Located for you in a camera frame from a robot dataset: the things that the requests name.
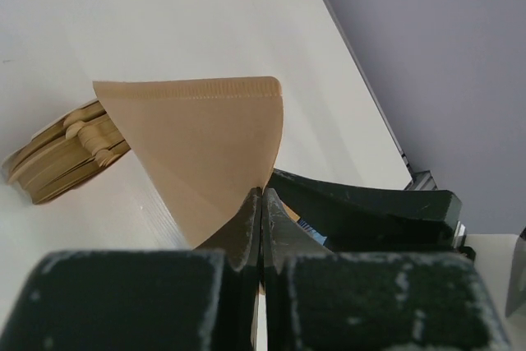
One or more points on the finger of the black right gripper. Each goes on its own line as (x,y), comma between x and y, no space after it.
(354,218)

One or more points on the stack of brown filters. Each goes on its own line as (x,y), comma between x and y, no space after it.
(68,152)

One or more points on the wooden ring dripper holder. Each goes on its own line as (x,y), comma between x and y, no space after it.
(291,214)

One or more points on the brown paper coffee filter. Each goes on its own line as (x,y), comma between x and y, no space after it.
(204,143)

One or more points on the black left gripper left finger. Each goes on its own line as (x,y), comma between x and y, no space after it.
(202,299)

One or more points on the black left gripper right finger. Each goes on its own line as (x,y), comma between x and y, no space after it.
(320,300)

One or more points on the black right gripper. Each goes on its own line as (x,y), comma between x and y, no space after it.
(516,291)

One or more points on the blue glass cone dripper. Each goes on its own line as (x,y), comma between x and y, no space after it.
(311,231)

